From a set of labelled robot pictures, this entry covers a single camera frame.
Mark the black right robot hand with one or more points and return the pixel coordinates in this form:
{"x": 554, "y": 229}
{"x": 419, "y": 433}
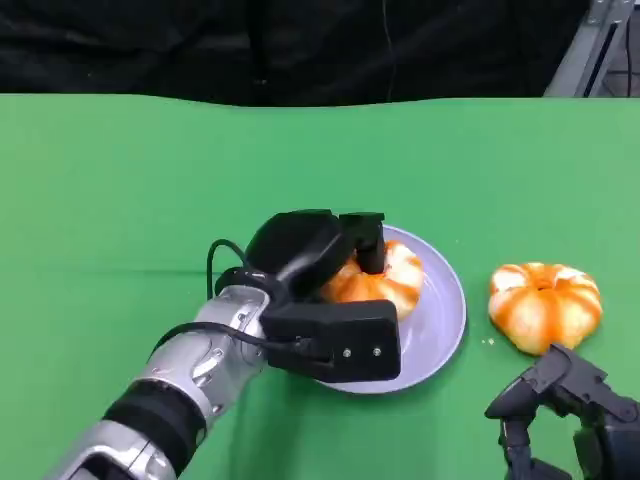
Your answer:
{"x": 605, "y": 415}

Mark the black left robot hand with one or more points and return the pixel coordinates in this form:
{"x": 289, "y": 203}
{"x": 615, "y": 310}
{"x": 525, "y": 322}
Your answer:
{"x": 300, "y": 245}

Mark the orange white toy bread roll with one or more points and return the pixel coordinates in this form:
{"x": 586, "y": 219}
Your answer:
{"x": 400, "y": 282}
{"x": 545, "y": 312}

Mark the green table cloth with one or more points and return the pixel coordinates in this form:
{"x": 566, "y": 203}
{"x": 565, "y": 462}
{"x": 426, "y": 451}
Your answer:
{"x": 320, "y": 165}

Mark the lilac plate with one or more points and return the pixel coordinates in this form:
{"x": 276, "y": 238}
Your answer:
{"x": 432, "y": 325}

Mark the black backdrop curtain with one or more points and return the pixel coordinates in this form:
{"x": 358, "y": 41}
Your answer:
{"x": 200, "y": 45}

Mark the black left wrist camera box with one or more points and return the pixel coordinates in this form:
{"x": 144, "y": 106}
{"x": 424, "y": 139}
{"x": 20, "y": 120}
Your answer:
{"x": 350, "y": 340}

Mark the grey metal frame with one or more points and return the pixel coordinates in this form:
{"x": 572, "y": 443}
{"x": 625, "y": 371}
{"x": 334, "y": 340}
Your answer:
{"x": 587, "y": 55}

